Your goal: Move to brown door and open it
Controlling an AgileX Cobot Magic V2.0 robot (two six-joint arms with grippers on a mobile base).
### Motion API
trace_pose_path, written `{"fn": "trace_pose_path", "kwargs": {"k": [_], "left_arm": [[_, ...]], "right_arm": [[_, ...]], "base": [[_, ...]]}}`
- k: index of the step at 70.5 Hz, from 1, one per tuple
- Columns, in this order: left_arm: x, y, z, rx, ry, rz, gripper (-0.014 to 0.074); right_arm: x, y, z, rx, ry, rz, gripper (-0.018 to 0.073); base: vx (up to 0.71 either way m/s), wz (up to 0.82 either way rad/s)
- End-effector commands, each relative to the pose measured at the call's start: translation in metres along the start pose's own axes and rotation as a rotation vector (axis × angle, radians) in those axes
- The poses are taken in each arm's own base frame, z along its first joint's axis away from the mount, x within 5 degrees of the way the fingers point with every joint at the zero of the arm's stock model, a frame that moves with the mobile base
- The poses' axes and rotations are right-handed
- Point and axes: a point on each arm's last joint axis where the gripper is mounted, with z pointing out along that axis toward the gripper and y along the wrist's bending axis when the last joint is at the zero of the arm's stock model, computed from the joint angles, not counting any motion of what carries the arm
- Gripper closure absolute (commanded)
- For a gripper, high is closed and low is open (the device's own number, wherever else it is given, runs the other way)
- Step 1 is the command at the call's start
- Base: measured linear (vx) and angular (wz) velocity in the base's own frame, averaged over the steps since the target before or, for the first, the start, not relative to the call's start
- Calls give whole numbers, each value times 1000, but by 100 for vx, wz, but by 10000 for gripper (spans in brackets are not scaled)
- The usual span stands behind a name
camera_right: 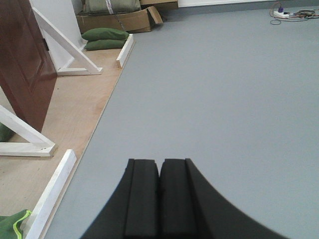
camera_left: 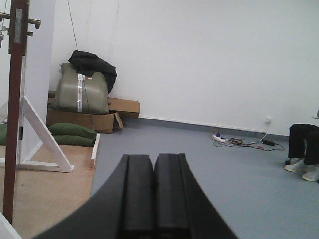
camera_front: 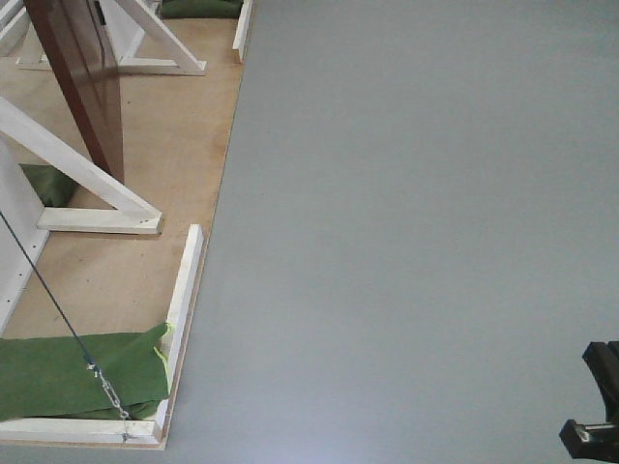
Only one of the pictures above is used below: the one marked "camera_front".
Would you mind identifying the white edge rail near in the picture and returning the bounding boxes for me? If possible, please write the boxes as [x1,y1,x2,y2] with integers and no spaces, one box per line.
[155,224,205,425]

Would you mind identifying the near white wooden brace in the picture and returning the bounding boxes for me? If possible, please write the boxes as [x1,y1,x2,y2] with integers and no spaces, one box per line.
[0,96,164,238]

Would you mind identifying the plywood base platform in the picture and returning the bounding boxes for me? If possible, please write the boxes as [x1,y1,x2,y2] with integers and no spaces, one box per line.
[0,0,256,450]

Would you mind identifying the far white wooden brace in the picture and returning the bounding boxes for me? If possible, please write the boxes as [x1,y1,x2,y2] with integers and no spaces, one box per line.
[100,1,207,76]

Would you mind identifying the white wall panel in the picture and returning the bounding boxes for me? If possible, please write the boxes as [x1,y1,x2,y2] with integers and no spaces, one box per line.
[1,140,49,333]

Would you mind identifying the white edge rail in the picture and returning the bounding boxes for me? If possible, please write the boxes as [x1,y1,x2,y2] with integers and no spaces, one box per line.
[232,0,254,64]
[1,418,164,447]
[155,224,205,425]

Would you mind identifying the green sandbag near corner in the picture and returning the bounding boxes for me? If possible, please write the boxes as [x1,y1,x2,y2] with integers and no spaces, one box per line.
[1,323,170,421]

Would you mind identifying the white edge rail far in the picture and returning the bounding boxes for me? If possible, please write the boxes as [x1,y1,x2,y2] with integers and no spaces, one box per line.
[232,0,254,64]

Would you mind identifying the green sandbag behind brace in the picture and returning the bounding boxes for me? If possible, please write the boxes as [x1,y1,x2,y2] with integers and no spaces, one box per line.
[19,163,77,208]

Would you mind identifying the brown wooden door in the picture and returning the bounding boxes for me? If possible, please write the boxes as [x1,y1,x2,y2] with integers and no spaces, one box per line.
[25,0,125,183]

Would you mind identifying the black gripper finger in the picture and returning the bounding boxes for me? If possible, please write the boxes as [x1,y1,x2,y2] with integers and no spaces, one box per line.
[582,340,618,421]
[559,420,618,460]

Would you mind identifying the green sandbag far top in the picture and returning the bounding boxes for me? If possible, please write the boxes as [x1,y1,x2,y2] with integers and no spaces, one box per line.
[160,0,244,19]

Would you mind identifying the white bottom edge rail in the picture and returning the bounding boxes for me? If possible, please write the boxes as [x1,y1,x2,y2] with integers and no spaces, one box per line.
[1,418,164,447]

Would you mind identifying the steel guy wire with turnbuckle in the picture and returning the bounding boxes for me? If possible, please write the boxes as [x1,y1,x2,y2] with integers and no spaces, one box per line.
[0,210,134,442]

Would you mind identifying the white wooden brace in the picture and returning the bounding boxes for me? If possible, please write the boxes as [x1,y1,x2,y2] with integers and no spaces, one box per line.
[100,1,207,76]
[0,96,164,238]

